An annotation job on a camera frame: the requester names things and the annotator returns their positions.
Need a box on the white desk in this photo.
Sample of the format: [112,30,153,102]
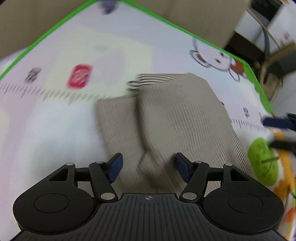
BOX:
[234,1,295,52]

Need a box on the tan office chair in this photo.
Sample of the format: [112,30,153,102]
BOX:
[254,43,295,101]

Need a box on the striped beige knit garment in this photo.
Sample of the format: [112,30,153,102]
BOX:
[95,73,253,194]

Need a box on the cartoon play mat green border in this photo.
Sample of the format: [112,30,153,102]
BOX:
[1,1,295,240]

